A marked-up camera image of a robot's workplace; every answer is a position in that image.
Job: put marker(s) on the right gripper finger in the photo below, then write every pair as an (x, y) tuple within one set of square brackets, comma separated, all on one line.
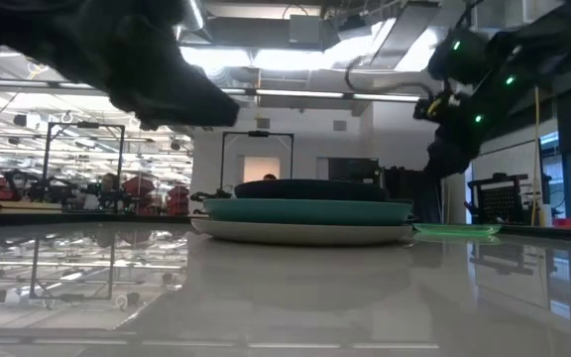
[(446, 159)]

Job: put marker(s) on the person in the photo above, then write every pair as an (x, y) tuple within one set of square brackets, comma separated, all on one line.
[(269, 177), (109, 182)]

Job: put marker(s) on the white cylinder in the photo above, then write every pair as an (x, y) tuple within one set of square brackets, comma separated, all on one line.
[(545, 215)]

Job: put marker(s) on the black gantry frame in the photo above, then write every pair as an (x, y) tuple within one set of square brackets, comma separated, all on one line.
[(258, 134), (87, 125)]

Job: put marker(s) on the grey ceiling box unit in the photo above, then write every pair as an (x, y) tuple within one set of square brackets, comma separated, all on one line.
[(306, 29)]

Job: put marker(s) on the large dark teal plate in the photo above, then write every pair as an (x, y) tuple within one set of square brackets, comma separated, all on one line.
[(305, 212)]

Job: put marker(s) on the small green translucent plate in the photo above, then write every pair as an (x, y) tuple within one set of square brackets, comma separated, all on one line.
[(456, 229)]

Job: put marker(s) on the silver ventilation duct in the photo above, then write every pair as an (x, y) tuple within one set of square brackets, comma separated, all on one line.
[(404, 30)]

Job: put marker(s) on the dark wall screen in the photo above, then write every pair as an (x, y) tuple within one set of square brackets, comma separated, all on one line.
[(352, 168)]

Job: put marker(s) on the dark navy plastic plate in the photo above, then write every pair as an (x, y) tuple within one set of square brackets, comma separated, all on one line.
[(310, 191)]

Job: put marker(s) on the black pegboard cart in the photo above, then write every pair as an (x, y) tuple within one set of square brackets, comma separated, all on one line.
[(501, 203)]

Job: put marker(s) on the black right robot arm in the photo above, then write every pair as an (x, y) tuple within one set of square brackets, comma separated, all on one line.
[(553, 30)]

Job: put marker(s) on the dark curtain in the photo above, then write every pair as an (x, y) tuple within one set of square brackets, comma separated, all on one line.
[(404, 193)]

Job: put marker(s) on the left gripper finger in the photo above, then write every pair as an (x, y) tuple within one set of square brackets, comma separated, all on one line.
[(186, 104)]

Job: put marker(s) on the grey wall vent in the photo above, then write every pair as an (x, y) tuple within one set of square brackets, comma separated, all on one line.
[(263, 123), (340, 125)]

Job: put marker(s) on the ceiling light strip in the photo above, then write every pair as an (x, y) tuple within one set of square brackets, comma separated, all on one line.
[(387, 97), (300, 93)]

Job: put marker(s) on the pale peach plastic plate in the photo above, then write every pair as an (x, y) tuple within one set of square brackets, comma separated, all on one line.
[(300, 234)]

